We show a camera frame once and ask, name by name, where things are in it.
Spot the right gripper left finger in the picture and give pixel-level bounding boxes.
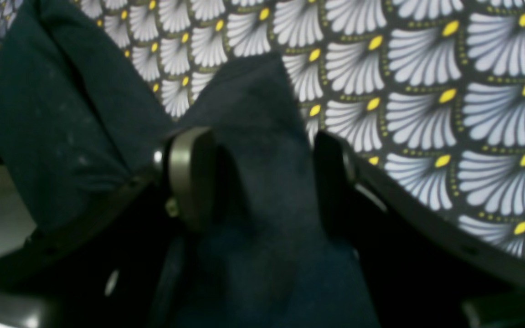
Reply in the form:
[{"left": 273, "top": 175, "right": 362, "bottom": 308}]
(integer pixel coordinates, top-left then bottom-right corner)
[{"left": 0, "top": 127, "right": 217, "bottom": 328}]

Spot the fan-patterned tablecloth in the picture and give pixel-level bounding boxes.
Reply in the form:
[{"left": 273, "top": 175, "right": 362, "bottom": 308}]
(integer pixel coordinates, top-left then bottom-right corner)
[{"left": 0, "top": 0, "right": 525, "bottom": 269}]

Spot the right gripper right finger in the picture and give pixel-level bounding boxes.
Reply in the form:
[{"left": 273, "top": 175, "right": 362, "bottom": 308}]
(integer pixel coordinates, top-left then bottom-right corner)
[{"left": 313, "top": 131, "right": 525, "bottom": 328}]

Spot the dark T-shirt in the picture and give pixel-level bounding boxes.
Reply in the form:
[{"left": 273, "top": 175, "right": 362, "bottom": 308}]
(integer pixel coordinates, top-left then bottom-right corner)
[{"left": 0, "top": 0, "right": 379, "bottom": 328}]

